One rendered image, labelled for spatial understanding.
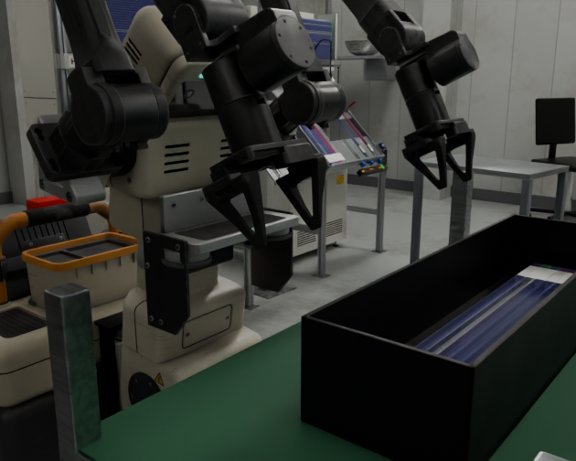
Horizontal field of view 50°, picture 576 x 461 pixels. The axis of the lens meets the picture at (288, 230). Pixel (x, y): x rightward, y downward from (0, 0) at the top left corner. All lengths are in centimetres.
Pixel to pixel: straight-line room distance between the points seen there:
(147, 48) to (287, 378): 54
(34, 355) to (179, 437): 67
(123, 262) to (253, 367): 68
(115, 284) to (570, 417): 96
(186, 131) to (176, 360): 39
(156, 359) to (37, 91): 253
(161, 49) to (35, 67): 254
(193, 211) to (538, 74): 572
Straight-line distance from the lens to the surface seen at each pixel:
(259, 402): 68
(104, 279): 135
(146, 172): 98
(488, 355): 54
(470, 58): 101
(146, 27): 99
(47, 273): 133
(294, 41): 65
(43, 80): 342
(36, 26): 345
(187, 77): 96
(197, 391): 70
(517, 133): 662
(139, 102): 83
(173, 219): 100
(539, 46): 657
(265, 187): 362
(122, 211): 112
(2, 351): 124
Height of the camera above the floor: 128
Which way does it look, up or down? 14 degrees down
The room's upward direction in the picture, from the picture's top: straight up
